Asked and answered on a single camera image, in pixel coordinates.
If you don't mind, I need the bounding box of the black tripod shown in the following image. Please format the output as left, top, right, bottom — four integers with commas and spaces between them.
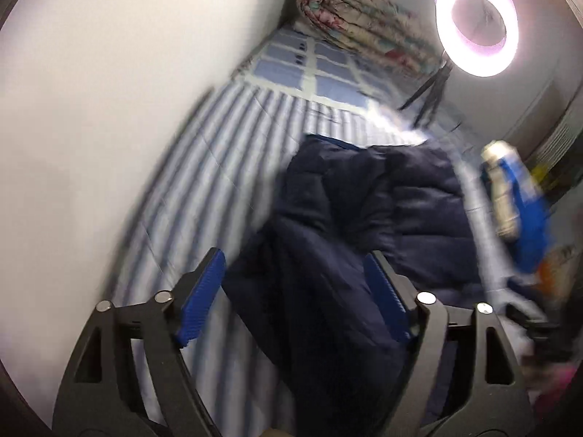
398, 61, 454, 126

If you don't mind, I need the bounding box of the striped bed sheet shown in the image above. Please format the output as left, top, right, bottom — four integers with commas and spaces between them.
109, 84, 538, 437

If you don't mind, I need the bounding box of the ring light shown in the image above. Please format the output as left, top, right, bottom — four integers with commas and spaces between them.
433, 0, 520, 78

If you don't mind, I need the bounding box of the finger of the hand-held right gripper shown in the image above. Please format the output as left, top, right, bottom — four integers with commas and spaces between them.
505, 303, 549, 342

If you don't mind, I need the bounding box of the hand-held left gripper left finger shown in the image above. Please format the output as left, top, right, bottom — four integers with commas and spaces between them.
52, 247, 227, 437

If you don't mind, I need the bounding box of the folded floral quilt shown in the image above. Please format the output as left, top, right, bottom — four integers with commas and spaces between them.
296, 0, 449, 78

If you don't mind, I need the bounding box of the blue checked pillow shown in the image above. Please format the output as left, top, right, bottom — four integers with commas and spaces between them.
230, 27, 397, 119

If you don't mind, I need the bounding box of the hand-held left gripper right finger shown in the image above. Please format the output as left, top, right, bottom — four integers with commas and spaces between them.
363, 249, 533, 437

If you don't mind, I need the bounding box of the navy puffer jacket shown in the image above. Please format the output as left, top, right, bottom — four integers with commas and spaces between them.
222, 134, 497, 437

